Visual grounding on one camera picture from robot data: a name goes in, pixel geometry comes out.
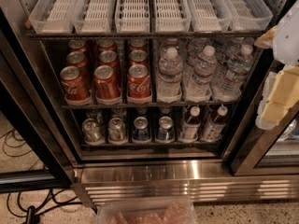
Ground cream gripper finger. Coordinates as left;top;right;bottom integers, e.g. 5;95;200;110
255;65;299;130
254;25;277;49

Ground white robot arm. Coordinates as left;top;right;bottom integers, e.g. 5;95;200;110
254;0;299;130

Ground fridge door right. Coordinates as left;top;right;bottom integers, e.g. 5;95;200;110
229;61;299;176

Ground fridge door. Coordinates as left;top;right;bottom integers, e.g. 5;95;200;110
0;11;73;193
229;61;299;176

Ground blue can bottom right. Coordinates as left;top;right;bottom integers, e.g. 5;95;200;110
156;116;175;142

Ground blue can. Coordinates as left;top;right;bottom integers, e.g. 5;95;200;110
133;117;150;141
156;116;175;142

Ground second row right coke can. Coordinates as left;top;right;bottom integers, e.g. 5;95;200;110
129;50;149;67

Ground second row coke can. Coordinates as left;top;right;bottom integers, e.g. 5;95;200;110
98;50;120;72
129;50;149;67
66;51;91;79

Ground blue can bottom left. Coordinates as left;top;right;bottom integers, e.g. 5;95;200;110
133;117;150;141

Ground second row middle coke can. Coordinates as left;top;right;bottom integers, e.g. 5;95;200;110
98;50;120;72

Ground silver can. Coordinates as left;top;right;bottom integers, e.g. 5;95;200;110
108;118;126;141
82;119;103;142

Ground second row left coke can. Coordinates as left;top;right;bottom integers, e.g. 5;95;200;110
66;51;91;79

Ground silver can bottom left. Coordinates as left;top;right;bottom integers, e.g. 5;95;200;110
82;119;103;142

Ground fridge door left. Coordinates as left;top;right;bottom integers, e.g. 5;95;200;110
0;11;73;193

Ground back right water bottle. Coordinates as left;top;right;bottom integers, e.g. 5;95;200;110
218;37;245;64

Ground water bottle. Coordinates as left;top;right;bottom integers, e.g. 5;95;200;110
187;46;217;97
217;45;253;96
157;47;183;97
187;38;208;59
218;37;245;64
160;38;179;56

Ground front right water bottle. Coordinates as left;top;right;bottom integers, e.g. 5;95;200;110
217;45;253;96

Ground back middle water bottle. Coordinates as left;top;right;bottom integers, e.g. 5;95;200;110
187;38;208;59

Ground brown drink bottle right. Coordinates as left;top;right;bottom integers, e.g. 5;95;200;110
201;105;228;142

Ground brown drink bottle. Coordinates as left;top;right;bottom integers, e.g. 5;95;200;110
201;105;228;142
179;105;201;139

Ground front middle water bottle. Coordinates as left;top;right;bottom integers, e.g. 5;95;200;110
187;46;217;97

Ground back left water bottle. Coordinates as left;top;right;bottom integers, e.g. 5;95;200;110
160;38;179;56

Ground brown drink bottle left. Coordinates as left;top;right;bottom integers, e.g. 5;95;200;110
179;105;201;139

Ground front left water bottle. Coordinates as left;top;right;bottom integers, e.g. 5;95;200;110
157;47;183;97

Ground clear plastic container bottom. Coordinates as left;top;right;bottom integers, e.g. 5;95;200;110
96;196;197;224

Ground black floor cables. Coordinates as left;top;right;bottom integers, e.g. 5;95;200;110
0;128;98;224

